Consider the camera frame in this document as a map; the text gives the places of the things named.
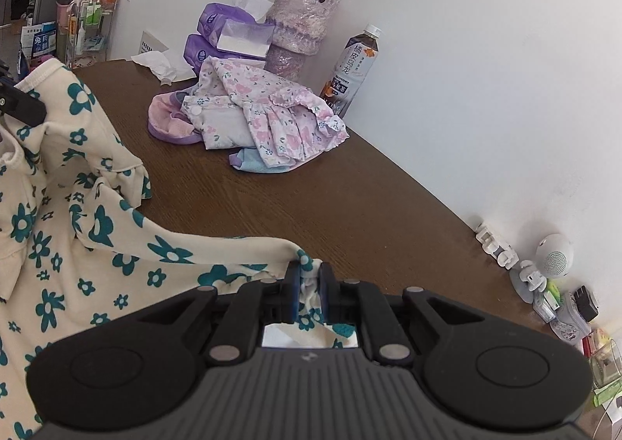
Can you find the clear plastic box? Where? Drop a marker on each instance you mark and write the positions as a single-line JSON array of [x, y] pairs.
[[543, 311]]

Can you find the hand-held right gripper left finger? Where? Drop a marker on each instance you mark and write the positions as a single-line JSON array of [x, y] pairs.
[[293, 294]]

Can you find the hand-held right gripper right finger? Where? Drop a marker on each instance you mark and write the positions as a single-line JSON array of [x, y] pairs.
[[326, 294]]

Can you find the open purple tissue pack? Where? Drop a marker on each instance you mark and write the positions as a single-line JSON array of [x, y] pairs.
[[233, 29]]

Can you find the purple textured vase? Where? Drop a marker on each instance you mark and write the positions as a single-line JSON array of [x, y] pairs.
[[301, 17]]

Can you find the cream dress with teal flowers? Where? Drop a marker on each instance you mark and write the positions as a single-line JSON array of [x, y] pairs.
[[87, 245]]

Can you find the pink and purple garment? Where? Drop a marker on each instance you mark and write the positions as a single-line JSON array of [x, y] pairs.
[[167, 122]]

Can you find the pink bin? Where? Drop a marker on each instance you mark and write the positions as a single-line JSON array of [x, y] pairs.
[[63, 15]]

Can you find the black charger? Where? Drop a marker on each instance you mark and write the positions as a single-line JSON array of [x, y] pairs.
[[586, 303]]

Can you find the green tissue packet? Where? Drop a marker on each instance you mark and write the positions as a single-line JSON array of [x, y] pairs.
[[551, 296]]

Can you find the closed purple tissue pack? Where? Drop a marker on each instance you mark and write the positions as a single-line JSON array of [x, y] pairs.
[[197, 51]]

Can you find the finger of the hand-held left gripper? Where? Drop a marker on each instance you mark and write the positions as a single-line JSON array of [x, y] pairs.
[[22, 104]]

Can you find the blue box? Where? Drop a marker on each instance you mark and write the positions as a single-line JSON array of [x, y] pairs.
[[39, 39]]

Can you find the glass cup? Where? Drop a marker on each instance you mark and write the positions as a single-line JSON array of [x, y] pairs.
[[607, 364]]

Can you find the crumpled white tissue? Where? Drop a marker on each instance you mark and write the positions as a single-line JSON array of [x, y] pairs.
[[160, 62]]

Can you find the white robot speaker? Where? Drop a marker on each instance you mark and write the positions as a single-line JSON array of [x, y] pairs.
[[554, 255]]

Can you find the tea bottle with white cap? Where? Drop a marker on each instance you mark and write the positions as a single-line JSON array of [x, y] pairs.
[[352, 66]]

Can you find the pink floral garment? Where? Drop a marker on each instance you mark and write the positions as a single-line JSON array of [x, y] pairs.
[[272, 104]]

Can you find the grey tin box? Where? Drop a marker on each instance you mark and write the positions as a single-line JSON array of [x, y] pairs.
[[571, 321]]

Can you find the yellow packet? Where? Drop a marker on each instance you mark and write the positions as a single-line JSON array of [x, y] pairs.
[[601, 337]]

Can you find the light blue garment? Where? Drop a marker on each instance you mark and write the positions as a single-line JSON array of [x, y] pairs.
[[252, 162]]

